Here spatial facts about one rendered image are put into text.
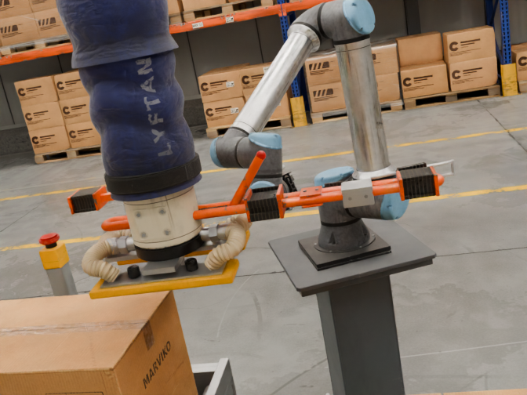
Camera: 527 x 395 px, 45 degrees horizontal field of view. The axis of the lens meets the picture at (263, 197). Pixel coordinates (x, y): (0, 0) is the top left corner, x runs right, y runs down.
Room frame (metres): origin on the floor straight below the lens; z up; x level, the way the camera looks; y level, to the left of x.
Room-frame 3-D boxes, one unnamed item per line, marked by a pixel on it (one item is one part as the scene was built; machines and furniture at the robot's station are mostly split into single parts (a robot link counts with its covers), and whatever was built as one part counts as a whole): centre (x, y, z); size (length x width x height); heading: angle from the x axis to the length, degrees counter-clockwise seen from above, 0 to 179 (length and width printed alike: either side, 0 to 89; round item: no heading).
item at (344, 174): (2.18, -0.27, 0.96); 0.17 x 0.15 x 0.18; 46
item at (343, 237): (2.19, -0.27, 0.82); 0.19 x 0.19 x 0.10
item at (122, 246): (1.46, 0.24, 1.15); 0.34 x 0.25 x 0.06; 80
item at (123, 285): (1.37, 0.26, 1.11); 0.34 x 0.10 x 0.05; 80
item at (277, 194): (1.42, 0.00, 1.22); 0.10 x 0.08 x 0.06; 170
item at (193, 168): (1.46, 0.24, 1.33); 0.23 x 0.23 x 0.04
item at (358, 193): (1.38, -0.21, 1.21); 0.07 x 0.07 x 0.04; 80
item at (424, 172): (1.35, -0.35, 1.22); 0.08 x 0.07 x 0.05; 80
